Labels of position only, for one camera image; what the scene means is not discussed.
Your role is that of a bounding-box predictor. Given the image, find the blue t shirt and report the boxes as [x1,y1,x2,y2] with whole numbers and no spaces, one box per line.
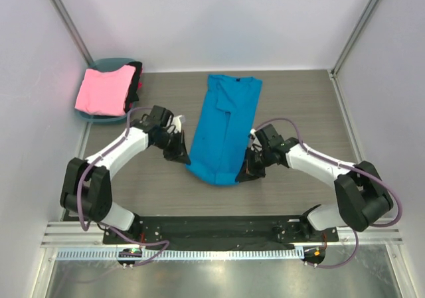
[187,74,262,186]

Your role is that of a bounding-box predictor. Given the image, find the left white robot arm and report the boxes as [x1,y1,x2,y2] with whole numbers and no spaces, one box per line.
[60,106,191,240]

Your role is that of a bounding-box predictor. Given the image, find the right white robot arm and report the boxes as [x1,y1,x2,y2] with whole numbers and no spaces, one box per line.
[236,124,394,238]

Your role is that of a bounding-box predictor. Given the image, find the black and red folded clothes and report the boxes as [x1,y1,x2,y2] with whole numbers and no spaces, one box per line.
[124,61,143,113]

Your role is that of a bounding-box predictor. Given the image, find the pink folded t shirt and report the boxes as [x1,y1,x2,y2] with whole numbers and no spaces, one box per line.
[74,65,135,117]

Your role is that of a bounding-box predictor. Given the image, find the teal plastic basin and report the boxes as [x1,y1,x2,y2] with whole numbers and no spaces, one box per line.
[74,58,143,124]

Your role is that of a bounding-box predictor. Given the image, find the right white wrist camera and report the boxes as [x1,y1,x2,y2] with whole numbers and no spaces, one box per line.
[248,129,260,147]

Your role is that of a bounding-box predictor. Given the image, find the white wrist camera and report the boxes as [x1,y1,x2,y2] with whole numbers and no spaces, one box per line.
[171,115,185,133]
[248,129,260,147]

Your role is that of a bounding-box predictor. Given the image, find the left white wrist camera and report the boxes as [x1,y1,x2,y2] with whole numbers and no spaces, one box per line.
[171,115,185,133]

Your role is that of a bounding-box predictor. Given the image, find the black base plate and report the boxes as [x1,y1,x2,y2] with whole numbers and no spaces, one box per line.
[124,215,339,252]

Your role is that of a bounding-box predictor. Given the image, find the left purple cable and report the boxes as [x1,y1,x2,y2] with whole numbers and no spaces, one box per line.
[76,106,170,267]

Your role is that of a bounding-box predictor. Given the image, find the aluminium frame rail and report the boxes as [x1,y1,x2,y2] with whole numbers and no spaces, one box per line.
[41,222,404,248]

